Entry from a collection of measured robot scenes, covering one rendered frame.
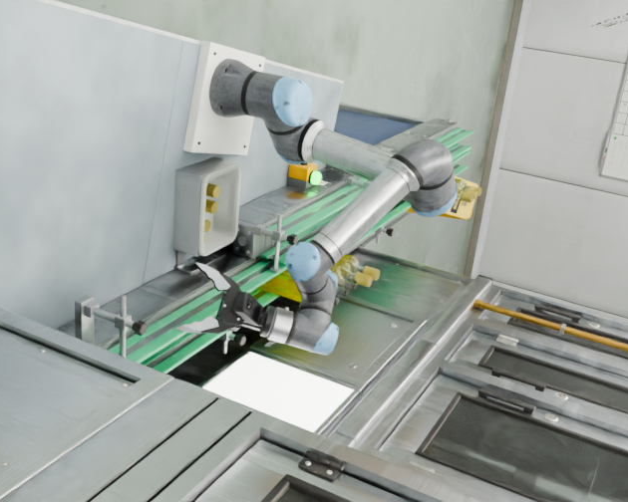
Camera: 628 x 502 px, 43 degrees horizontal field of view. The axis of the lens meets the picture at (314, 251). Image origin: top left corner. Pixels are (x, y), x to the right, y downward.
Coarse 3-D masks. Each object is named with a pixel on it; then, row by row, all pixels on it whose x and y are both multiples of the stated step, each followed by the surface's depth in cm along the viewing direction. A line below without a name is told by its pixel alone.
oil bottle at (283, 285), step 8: (272, 280) 223; (280, 280) 221; (288, 280) 221; (264, 288) 225; (272, 288) 224; (280, 288) 222; (288, 288) 221; (296, 288) 220; (288, 296) 222; (296, 296) 220
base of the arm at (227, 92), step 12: (228, 60) 203; (216, 72) 200; (228, 72) 202; (240, 72) 200; (252, 72) 201; (216, 84) 200; (228, 84) 199; (240, 84) 199; (216, 96) 201; (228, 96) 200; (240, 96) 199; (216, 108) 203; (228, 108) 204; (240, 108) 201
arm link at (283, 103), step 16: (256, 80) 198; (272, 80) 197; (288, 80) 196; (256, 96) 197; (272, 96) 195; (288, 96) 194; (304, 96) 199; (256, 112) 200; (272, 112) 197; (288, 112) 195; (304, 112) 200; (272, 128) 203; (288, 128) 202
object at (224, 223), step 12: (228, 168) 207; (240, 168) 212; (204, 180) 199; (216, 180) 216; (228, 180) 214; (240, 180) 214; (204, 192) 200; (228, 192) 216; (204, 204) 201; (228, 204) 217; (204, 216) 203; (216, 216) 220; (228, 216) 218; (216, 228) 221; (228, 228) 219; (216, 240) 216; (228, 240) 217; (204, 252) 207
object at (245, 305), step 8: (240, 296) 166; (248, 296) 166; (240, 304) 165; (248, 304) 166; (256, 304) 172; (240, 312) 166; (248, 312) 167; (256, 312) 172; (248, 320) 171; (256, 320) 173
